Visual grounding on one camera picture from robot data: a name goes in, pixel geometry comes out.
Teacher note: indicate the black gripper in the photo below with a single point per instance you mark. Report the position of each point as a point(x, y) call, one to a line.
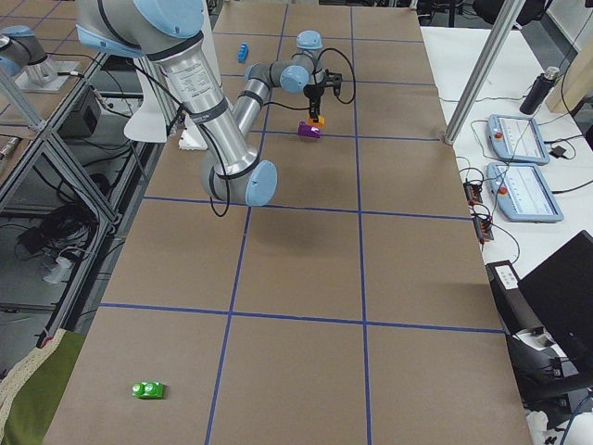
point(314, 95)

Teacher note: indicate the orange trapezoid block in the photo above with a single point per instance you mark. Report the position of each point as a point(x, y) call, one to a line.
point(317, 122)

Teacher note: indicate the purple trapezoid block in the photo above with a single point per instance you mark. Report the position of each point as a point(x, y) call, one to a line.
point(308, 131)

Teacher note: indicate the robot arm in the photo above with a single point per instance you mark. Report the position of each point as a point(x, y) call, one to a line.
point(170, 34)

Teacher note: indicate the long blue studded brick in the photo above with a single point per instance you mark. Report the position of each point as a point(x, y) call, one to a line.
point(242, 52)

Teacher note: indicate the orange black connector box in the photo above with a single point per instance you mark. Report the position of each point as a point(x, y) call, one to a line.
point(473, 193)

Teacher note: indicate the upper teach pendant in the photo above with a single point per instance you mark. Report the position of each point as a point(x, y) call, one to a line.
point(516, 139)

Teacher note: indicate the teach pendant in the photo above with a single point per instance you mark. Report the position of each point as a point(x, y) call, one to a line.
point(516, 139)
point(521, 193)

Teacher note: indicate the black water bottle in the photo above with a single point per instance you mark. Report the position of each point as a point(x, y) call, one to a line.
point(540, 88)

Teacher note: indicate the lower teach pendant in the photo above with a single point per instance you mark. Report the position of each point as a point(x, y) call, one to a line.
point(521, 193)

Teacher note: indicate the black laptop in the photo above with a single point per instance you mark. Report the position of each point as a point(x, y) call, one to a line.
point(559, 291)

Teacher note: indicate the green block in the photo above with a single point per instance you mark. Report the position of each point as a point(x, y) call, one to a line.
point(148, 390)

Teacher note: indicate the black office chair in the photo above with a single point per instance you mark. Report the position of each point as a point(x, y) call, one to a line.
point(547, 379)

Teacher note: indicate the green cloth with lace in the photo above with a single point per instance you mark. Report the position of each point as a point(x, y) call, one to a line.
point(33, 388)

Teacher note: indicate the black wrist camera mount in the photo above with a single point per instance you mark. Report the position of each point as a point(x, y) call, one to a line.
point(333, 80)

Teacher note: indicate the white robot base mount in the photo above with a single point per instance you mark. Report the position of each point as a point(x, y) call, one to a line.
point(158, 116)

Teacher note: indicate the aluminium frame post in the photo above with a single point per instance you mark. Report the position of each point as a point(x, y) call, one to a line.
point(497, 37)

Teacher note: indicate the aluminium table frame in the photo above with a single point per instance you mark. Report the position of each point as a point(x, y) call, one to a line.
point(45, 143)

